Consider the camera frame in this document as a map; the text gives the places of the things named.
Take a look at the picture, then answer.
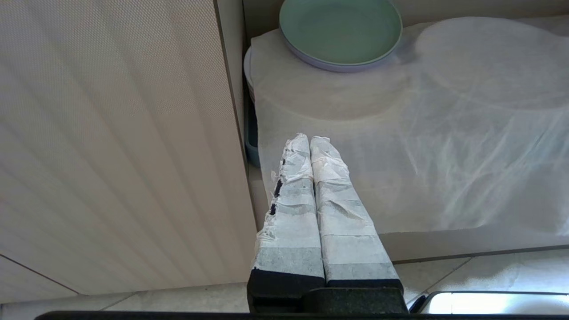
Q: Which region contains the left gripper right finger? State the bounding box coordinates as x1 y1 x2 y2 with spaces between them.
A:
310 136 405 294

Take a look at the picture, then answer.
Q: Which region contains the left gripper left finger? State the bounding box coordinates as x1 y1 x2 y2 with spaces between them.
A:
247 133 326 313

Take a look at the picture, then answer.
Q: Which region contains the green plate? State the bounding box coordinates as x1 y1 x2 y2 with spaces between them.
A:
279 0 403 66

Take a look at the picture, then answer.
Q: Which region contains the white sheer cloth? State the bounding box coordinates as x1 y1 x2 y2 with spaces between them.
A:
250 16 569 236

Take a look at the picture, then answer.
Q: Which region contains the beige cabinet door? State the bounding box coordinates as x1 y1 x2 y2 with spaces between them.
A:
0 0 259 296

